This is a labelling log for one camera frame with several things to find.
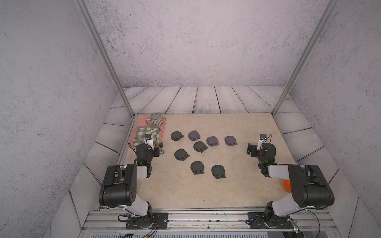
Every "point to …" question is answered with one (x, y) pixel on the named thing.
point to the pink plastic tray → (141, 122)
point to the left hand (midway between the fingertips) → (156, 141)
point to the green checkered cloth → (140, 138)
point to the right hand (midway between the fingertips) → (258, 143)
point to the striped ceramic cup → (156, 119)
